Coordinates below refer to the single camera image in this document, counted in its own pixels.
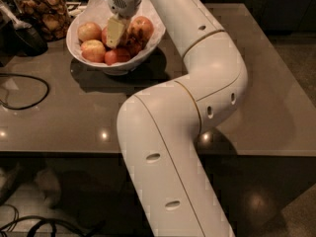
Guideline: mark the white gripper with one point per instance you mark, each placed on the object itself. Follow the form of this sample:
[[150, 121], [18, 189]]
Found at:
[[124, 3]]

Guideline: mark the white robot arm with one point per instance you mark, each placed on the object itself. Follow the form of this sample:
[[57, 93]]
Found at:
[[157, 126]]

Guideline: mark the white paper bowl liner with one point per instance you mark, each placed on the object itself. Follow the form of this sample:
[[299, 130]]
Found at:
[[95, 12]]

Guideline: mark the small red apple right front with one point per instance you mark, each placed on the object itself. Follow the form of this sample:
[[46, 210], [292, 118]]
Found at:
[[134, 46]]

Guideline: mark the yellow-red apple back right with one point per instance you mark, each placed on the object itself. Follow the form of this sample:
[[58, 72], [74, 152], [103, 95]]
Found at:
[[141, 28]]

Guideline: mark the yellow-red apple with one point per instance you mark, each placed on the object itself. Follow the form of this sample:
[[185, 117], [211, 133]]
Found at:
[[89, 31], [93, 50], [141, 28]]

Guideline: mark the yellow-red apple back left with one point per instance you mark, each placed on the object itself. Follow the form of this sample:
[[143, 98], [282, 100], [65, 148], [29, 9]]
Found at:
[[89, 31]]

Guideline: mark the yellow-red apple front left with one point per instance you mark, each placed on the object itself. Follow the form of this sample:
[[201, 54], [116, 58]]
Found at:
[[93, 50]]

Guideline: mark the white bowl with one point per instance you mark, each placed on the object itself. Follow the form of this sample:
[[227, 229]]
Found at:
[[116, 68]]

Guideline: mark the glass jar of dried chips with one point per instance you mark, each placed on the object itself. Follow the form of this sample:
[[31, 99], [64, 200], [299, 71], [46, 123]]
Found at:
[[50, 16]]

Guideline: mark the white shoe under table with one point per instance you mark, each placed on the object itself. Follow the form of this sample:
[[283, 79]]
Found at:
[[49, 186]]

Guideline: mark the black appliance with silver handle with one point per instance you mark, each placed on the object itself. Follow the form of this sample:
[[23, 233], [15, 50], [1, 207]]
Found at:
[[29, 40]]

